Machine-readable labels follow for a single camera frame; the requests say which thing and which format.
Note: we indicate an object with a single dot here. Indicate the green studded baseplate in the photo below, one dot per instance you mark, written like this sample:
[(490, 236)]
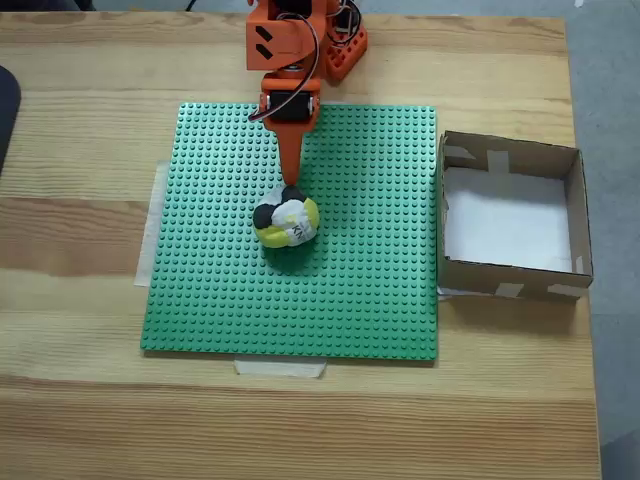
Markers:
[(225, 300)]

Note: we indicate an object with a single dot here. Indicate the masking tape strip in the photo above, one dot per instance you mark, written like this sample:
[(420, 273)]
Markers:
[(280, 369), (150, 225)]

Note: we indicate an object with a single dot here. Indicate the black rounded object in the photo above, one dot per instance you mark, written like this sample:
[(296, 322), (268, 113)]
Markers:
[(7, 115)]

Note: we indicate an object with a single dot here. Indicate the brown cardboard box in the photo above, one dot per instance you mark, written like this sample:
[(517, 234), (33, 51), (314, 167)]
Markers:
[(500, 285)]

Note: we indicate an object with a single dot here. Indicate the white paper box liner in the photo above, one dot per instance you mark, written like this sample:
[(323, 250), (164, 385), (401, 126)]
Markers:
[(500, 225)]

